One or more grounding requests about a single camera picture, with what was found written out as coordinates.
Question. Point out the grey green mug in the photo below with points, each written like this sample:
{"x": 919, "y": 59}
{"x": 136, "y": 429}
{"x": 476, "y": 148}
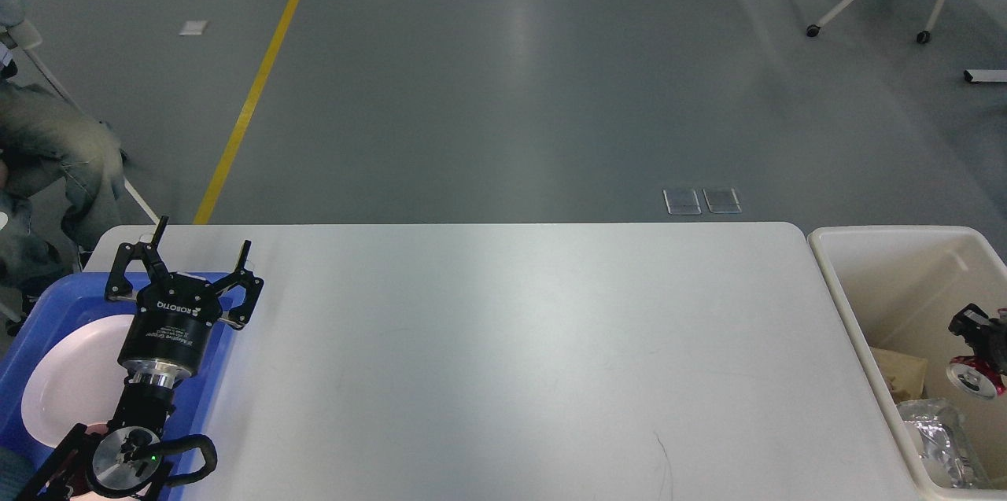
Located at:
{"x": 16, "y": 471}

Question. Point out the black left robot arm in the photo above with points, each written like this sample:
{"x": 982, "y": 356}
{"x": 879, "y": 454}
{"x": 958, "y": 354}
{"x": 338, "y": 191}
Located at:
{"x": 134, "y": 460}

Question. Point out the brown paper sheet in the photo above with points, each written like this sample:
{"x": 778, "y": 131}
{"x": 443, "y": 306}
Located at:
{"x": 903, "y": 374}

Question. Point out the white bar base right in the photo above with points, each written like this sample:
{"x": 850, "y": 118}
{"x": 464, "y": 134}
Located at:
{"x": 985, "y": 75}

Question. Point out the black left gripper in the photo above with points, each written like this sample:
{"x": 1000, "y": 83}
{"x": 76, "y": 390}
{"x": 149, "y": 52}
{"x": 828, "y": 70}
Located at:
{"x": 169, "y": 332}

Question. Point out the beige plastic bin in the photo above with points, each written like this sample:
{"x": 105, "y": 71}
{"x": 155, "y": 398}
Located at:
{"x": 897, "y": 288}

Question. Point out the pink plate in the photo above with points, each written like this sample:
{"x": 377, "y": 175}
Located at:
{"x": 78, "y": 381}

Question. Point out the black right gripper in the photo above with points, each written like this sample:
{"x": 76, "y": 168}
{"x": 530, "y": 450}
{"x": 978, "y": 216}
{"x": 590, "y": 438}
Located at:
{"x": 986, "y": 331}

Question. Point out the clear floor plate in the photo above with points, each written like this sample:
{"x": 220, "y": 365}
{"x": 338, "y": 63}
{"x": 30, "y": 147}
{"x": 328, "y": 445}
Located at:
{"x": 722, "y": 200}
{"x": 682, "y": 202}

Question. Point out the clear floor plate left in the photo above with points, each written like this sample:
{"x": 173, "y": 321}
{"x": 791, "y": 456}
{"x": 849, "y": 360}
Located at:
{"x": 682, "y": 202}

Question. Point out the clear floor plate right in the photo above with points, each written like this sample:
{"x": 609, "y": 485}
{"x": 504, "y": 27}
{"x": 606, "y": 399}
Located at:
{"x": 722, "y": 200}

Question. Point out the pink ribbed mug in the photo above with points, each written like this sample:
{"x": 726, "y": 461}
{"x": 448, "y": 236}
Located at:
{"x": 90, "y": 430}

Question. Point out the crushed red soda can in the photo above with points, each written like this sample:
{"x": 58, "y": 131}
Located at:
{"x": 975, "y": 376}

